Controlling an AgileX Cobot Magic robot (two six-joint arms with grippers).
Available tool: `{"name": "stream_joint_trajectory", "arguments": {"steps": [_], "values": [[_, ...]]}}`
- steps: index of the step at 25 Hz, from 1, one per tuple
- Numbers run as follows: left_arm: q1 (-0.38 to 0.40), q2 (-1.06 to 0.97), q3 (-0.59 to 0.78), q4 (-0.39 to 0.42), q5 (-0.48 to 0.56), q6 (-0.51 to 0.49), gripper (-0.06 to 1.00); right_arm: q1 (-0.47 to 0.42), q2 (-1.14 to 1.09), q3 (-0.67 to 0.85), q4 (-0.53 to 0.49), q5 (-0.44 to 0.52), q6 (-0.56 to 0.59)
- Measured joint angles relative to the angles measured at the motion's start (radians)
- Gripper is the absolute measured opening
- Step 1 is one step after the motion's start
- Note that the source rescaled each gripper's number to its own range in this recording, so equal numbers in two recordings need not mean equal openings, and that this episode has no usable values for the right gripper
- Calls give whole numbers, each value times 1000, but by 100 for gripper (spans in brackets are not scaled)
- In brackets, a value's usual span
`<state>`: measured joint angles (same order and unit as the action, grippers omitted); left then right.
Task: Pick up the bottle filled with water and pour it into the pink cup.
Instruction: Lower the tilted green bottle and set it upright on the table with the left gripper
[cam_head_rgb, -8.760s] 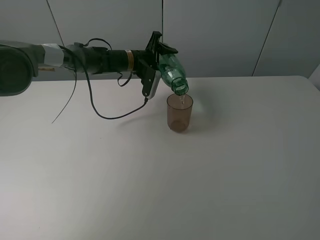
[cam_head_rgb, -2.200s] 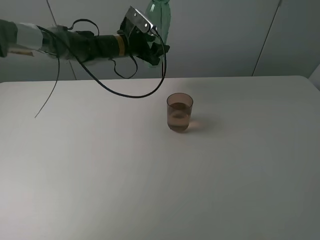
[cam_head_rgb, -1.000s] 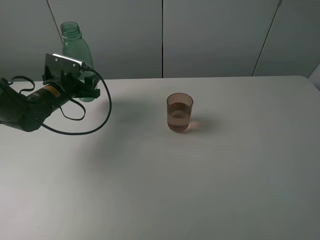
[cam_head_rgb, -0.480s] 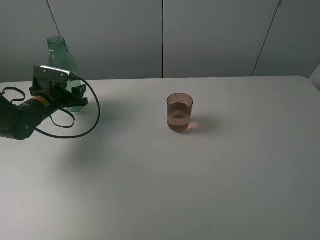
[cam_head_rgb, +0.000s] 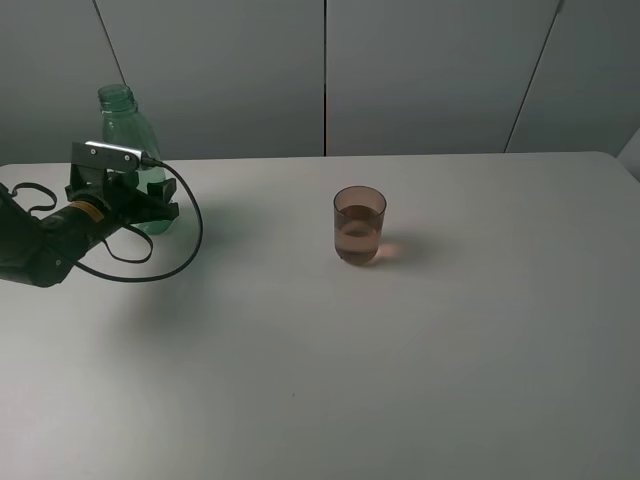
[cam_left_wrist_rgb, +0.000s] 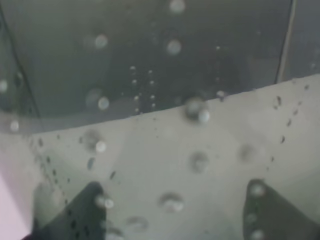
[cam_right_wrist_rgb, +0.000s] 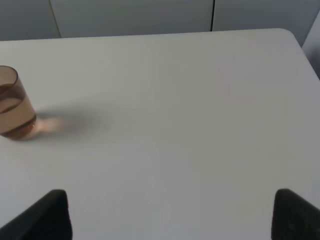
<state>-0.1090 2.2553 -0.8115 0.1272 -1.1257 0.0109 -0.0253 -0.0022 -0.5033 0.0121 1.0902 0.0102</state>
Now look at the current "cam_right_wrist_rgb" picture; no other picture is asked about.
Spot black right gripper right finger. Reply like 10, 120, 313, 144
271, 188, 320, 240

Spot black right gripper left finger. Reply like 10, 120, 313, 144
0, 189, 73, 240

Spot pink transparent plastic cup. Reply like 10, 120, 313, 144
0, 65, 37, 140

